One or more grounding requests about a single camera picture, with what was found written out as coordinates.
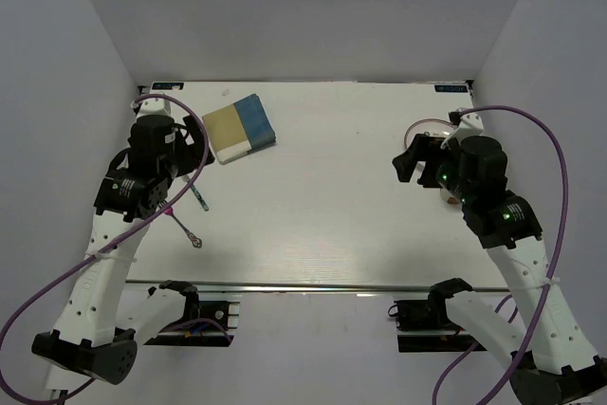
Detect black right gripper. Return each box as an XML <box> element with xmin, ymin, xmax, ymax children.
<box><xmin>393</xmin><ymin>133</ymin><xmax>474</xmax><ymax>205</ymax></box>

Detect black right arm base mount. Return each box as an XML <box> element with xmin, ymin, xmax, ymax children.
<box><xmin>387</xmin><ymin>278</ymin><xmax>485</xmax><ymax>354</ymax></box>

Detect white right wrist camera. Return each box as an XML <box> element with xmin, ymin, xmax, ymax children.
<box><xmin>446</xmin><ymin>108</ymin><xmax>484</xmax><ymax>142</ymax></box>

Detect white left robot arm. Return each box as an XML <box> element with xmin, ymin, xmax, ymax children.
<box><xmin>32</xmin><ymin>115</ymin><xmax>209</xmax><ymax>384</ymax></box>

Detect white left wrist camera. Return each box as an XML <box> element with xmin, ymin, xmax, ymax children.
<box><xmin>131</xmin><ymin>97</ymin><xmax>171</xmax><ymax>118</ymax></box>

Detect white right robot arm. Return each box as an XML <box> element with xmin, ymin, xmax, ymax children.
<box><xmin>393</xmin><ymin>134</ymin><xmax>606</xmax><ymax>404</ymax></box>

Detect iridescent fork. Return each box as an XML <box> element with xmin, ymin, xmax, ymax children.
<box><xmin>162</xmin><ymin>204</ymin><xmax>202</xmax><ymax>249</ymax></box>

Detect blue beige cloth placemat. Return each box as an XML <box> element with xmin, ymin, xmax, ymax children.
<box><xmin>202</xmin><ymin>94</ymin><xmax>276</xmax><ymax>164</ymax></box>

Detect white plate red characters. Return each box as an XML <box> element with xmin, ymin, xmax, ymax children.
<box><xmin>403</xmin><ymin>118</ymin><xmax>454</xmax><ymax>150</ymax></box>

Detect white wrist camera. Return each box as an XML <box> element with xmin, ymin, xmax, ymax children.
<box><xmin>446</xmin><ymin>108</ymin><xmax>484</xmax><ymax>142</ymax></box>
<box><xmin>131</xmin><ymin>97</ymin><xmax>171</xmax><ymax>118</ymax></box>

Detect steel cup wooden base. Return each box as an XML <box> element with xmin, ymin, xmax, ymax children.
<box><xmin>439</xmin><ymin>188</ymin><xmax>460</xmax><ymax>205</ymax></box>

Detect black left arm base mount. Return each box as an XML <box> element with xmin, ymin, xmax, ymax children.
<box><xmin>146</xmin><ymin>281</ymin><xmax>240</xmax><ymax>348</ymax></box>

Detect iridescent teal knife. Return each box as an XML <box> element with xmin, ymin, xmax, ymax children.
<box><xmin>182</xmin><ymin>175</ymin><xmax>210</xmax><ymax>212</ymax></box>

